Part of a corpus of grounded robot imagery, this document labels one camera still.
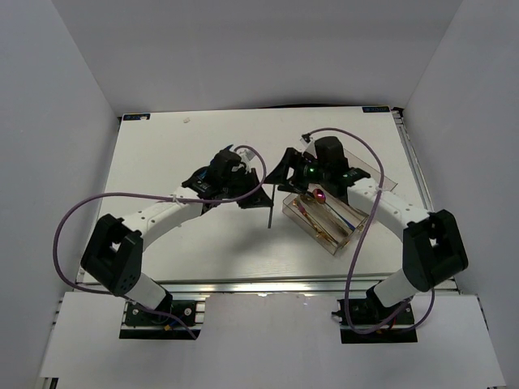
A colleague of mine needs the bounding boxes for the black knife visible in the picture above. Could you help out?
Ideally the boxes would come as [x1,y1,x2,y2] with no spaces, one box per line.
[345,205,369,219]

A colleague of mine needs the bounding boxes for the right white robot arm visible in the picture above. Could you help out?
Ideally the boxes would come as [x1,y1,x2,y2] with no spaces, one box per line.
[266,136,469,323]

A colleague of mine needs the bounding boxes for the blue corner sticker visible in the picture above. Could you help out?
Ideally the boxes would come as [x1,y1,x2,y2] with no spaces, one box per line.
[362,106,391,113]
[122,113,151,121]

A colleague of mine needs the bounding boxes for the clear four-slot utensil organizer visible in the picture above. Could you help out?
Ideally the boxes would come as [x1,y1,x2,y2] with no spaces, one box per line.
[282,146,398,257]

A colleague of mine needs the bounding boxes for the right blue corner sticker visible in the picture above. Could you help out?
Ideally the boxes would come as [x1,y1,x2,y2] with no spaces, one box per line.
[362,106,391,113]

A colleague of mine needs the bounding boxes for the gold fork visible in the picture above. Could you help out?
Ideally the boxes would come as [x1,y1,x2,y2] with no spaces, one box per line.
[296,203,331,242]

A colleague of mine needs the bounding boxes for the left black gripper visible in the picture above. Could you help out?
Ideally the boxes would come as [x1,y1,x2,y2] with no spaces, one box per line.
[221,168,272,209]

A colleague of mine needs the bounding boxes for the aluminium table rail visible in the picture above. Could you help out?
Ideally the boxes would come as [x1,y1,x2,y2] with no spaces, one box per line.
[75,276,459,301]

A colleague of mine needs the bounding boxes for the iridescent purple spoon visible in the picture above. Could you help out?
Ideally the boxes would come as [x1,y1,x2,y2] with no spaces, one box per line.
[311,188,358,232]

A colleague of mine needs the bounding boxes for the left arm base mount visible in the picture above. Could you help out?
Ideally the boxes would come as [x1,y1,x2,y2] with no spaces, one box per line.
[119,295,205,341]

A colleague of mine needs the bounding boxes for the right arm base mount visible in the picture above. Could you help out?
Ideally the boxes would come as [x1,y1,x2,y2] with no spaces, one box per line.
[331,298,418,344]

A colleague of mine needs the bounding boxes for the blue chopstick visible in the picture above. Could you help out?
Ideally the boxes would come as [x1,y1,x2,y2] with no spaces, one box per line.
[267,185,276,229]

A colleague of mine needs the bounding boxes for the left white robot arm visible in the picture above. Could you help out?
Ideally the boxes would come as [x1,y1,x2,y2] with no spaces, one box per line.
[80,145,272,323]

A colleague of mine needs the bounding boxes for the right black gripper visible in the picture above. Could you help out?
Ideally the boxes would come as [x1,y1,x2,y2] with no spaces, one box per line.
[264,147,330,195]

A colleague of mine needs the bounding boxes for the left blue corner sticker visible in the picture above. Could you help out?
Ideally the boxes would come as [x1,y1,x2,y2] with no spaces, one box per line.
[122,113,151,121]

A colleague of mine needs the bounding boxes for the black spoon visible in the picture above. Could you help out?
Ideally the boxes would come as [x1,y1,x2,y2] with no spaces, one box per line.
[300,192,352,233]

